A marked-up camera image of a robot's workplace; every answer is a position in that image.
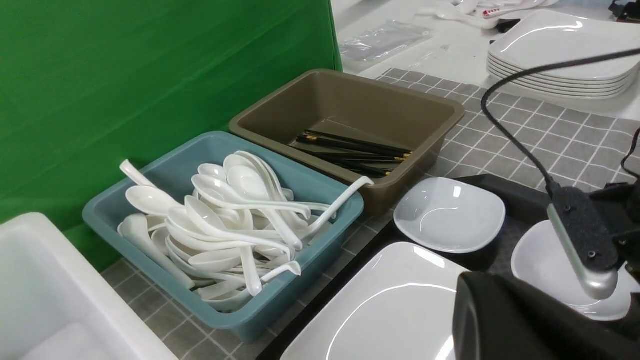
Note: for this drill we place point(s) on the clear plastic bag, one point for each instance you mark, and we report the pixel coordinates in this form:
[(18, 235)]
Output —
[(378, 44)]

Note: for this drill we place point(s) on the white spoon left side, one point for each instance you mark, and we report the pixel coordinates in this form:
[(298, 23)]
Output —
[(134, 228)]

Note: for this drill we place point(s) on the black serving tray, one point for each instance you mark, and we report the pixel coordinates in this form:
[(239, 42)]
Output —
[(525, 207)]

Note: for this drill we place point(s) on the large white square plate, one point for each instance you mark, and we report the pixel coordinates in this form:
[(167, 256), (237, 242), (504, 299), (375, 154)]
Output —
[(399, 306)]

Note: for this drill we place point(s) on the white bowl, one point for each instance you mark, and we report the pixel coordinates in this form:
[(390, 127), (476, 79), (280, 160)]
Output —
[(450, 216), (540, 260)]

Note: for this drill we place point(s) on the large translucent white bin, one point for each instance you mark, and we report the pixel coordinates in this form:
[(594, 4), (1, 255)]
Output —
[(55, 306)]

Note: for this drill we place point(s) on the brown plastic chopstick bin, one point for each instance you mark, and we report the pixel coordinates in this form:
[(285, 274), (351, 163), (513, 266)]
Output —
[(350, 106)]

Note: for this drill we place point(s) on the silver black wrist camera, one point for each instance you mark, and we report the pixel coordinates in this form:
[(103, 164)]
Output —
[(586, 240)]

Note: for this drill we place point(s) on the white spoon standing at back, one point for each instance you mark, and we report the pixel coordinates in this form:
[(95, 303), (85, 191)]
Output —
[(134, 174)]

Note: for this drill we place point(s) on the teal plastic spoon bin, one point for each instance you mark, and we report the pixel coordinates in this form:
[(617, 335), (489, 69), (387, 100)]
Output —
[(172, 172)]

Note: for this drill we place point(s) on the stack of white plates background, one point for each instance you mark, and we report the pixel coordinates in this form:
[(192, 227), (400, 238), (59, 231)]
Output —
[(547, 37)]

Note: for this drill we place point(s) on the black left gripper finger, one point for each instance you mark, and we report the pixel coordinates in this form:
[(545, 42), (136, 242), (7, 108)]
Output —
[(503, 318)]

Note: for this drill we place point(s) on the white spoon over bin edge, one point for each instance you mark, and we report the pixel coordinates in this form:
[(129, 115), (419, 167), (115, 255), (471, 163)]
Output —
[(332, 210)]

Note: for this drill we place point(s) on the green backdrop cloth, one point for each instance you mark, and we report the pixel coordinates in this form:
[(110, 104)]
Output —
[(86, 84)]

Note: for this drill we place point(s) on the black chopstick in bin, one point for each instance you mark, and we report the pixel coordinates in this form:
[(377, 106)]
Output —
[(316, 134), (351, 150)]

